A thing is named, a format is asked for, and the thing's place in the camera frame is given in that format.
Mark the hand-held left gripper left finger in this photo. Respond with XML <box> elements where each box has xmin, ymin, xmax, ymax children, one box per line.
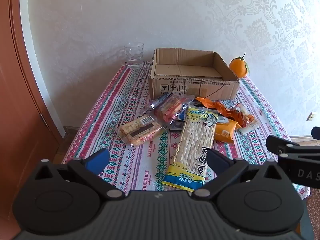
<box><xmin>34</xmin><ymin>148</ymin><xmax>125</xmax><ymax>200</ymax></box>

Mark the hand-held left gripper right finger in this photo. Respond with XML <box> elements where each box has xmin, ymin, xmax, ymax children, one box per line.
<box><xmin>191</xmin><ymin>148</ymin><xmax>287</xmax><ymax>199</ymax></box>

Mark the small orange bread packet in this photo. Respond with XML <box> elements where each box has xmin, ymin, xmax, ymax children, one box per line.
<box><xmin>214</xmin><ymin>121</ymin><xmax>242</xmax><ymax>143</ymax></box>

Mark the long yellow fish snack packet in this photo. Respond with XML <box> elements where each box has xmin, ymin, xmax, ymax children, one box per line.
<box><xmin>161</xmin><ymin>105</ymin><xmax>219</xmax><ymax>193</ymax></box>

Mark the white packet with orange pieces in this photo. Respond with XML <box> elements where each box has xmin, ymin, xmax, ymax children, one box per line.
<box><xmin>234</xmin><ymin>104</ymin><xmax>259</xmax><ymax>134</ymax></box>

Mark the clear packet of crackers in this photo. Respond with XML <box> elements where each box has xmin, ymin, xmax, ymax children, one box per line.
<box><xmin>117</xmin><ymin>115</ymin><xmax>164</xmax><ymax>147</ymax></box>

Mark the orange foil wrapper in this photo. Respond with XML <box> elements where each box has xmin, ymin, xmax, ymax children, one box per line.
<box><xmin>195</xmin><ymin>96</ymin><xmax>244</xmax><ymax>128</ymax></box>

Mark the clear packet of red candies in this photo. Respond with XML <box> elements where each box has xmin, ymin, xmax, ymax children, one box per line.
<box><xmin>152</xmin><ymin>94</ymin><xmax>195</xmax><ymax>127</ymax></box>

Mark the cardboard box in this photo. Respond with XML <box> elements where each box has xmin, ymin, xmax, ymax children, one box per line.
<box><xmin>148</xmin><ymin>48</ymin><xmax>240</xmax><ymax>101</ymax></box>

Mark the patterned woven tablecloth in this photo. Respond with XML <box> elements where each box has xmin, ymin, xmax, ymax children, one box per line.
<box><xmin>61</xmin><ymin>61</ymin><xmax>312</xmax><ymax>200</ymax></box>

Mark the silver black pen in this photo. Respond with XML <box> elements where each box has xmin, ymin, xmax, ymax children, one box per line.
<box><xmin>150</xmin><ymin>93</ymin><xmax>173</xmax><ymax>109</ymax></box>

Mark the orange with green leaf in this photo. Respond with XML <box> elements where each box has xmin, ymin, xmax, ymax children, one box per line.
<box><xmin>229</xmin><ymin>52</ymin><xmax>250</xmax><ymax>78</ymax></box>

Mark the wooden door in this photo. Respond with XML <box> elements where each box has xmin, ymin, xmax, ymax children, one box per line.
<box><xmin>0</xmin><ymin>0</ymin><xmax>64</xmax><ymax>240</ymax></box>

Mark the clear glass mug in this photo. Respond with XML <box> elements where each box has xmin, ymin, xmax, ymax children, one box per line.
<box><xmin>122</xmin><ymin>42</ymin><xmax>144</xmax><ymax>70</ymax></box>

